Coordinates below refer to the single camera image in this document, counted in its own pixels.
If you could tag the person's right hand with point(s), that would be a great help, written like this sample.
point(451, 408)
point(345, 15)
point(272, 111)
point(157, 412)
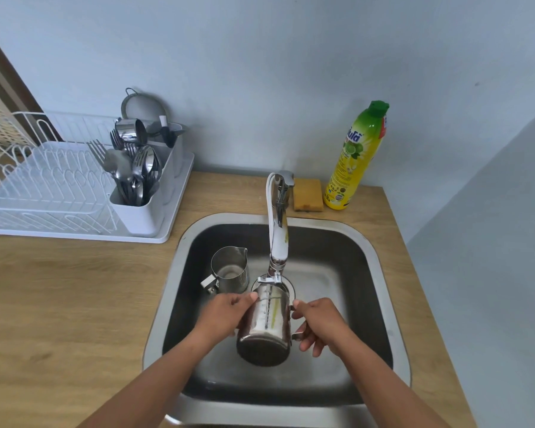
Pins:
point(325, 323)

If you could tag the person's left hand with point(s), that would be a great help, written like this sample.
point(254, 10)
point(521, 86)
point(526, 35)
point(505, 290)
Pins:
point(218, 316)

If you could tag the person's right thumb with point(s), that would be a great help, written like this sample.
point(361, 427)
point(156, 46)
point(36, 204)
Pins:
point(304, 308)

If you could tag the person's left thumb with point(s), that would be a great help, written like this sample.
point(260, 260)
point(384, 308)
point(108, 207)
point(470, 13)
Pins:
point(243, 299)

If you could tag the person's left forearm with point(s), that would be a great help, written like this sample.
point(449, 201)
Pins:
point(160, 383)

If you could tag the person's right forearm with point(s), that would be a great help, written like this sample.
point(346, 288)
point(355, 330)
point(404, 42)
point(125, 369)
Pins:
point(383, 387)

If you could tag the steel milk pitcher with spout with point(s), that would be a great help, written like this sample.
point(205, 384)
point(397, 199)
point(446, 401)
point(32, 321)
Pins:
point(228, 271)

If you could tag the stainless steel sink basin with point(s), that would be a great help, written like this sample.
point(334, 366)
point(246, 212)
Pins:
point(339, 280)

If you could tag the chrome sink faucet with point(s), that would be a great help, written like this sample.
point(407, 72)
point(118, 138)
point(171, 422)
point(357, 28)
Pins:
point(278, 236)

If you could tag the yellow dish sponge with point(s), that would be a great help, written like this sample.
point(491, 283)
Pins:
point(308, 196)

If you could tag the white plastic drain tray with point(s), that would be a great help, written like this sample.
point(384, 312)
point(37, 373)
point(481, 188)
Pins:
point(178, 182)

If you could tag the white plastic cutlery holder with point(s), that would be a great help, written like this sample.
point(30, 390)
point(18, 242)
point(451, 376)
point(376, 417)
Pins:
point(136, 218)

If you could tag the yellow dish soap bottle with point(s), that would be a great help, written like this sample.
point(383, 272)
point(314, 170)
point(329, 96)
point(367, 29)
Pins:
point(354, 160)

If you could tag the bunch of steel forks and spoons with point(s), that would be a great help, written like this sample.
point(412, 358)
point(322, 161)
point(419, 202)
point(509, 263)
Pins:
point(129, 173)

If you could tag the black and white kitchen utensil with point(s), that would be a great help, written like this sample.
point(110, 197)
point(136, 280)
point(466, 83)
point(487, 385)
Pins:
point(167, 134)

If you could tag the small steel cup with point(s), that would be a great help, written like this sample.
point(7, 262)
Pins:
point(130, 130)

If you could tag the round metal mesh strainer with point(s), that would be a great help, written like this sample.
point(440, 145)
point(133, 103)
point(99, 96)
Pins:
point(143, 106)

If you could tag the brown wooden frame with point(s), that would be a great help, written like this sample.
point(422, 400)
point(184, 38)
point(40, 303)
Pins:
point(13, 80)

